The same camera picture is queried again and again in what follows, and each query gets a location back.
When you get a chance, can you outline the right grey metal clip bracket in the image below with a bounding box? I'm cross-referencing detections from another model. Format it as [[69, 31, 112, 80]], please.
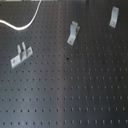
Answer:
[[109, 6, 119, 28]]

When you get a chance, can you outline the white cable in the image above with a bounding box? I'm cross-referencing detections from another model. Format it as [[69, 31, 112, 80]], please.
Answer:
[[0, 0, 43, 31]]

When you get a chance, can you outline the grey metal clip bracket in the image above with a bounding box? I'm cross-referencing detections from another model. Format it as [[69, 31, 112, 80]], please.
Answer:
[[109, 6, 119, 28], [67, 21, 80, 45], [10, 43, 33, 68]]

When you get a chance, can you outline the left grey metal clip bracket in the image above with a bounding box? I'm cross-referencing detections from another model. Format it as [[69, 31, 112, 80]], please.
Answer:
[[10, 43, 33, 68]]

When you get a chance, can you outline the middle grey metal clip bracket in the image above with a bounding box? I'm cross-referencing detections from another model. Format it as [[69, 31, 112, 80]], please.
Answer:
[[67, 21, 80, 45]]

